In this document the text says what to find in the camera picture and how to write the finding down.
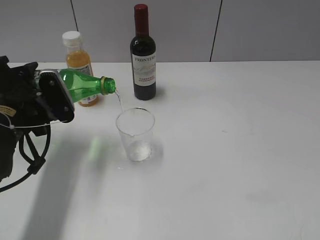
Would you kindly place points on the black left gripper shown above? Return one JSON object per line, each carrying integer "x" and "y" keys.
{"x": 19, "y": 92}

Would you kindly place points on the green sprite bottle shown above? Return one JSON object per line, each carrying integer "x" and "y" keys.
{"x": 81, "y": 85}

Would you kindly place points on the transparent plastic cup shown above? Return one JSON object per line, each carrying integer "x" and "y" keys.
{"x": 135, "y": 127}

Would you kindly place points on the orange juice bottle white cap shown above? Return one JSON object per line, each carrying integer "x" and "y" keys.
{"x": 76, "y": 58}

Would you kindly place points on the red wine bottle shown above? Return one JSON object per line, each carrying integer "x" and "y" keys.
{"x": 143, "y": 56}

